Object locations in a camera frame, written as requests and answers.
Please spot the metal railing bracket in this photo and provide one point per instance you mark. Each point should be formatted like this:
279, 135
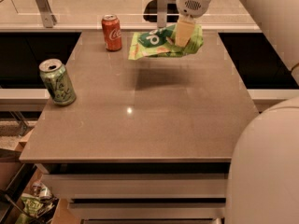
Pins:
161, 13
47, 16

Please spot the green rice chip bag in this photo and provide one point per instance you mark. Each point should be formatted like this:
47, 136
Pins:
161, 43

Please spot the upper white drawer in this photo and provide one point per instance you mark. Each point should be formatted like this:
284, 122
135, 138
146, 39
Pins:
136, 186

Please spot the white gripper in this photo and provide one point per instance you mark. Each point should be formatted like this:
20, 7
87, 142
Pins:
193, 6

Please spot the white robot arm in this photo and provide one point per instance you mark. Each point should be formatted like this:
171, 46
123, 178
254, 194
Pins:
263, 182

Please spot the red coke can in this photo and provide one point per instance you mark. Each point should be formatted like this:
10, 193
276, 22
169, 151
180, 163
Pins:
112, 32

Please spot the green bag on floor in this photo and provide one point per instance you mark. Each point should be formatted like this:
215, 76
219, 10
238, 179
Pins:
29, 210

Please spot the lower white drawer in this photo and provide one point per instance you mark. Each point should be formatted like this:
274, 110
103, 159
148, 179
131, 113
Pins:
109, 211

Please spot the left metal railing bracket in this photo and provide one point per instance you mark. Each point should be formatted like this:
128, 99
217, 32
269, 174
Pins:
47, 16

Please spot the black office chair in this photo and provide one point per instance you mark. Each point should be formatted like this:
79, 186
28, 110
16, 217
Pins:
150, 11

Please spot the middle metal railing bracket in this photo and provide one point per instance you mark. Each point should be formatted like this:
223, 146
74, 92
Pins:
161, 13

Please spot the white drawer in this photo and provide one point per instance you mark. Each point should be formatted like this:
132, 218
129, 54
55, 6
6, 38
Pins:
136, 186
109, 211

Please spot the green soda can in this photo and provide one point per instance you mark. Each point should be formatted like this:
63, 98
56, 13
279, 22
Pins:
57, 81

